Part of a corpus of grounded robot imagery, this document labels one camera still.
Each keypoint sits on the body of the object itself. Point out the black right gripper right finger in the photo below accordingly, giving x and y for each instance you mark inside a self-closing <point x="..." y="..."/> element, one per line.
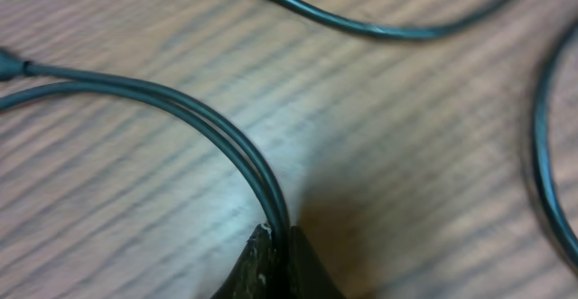
<point x="308" y="278"/>

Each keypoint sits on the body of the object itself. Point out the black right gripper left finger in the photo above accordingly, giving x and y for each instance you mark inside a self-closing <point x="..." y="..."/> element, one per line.
<point x="254" y="270"/>

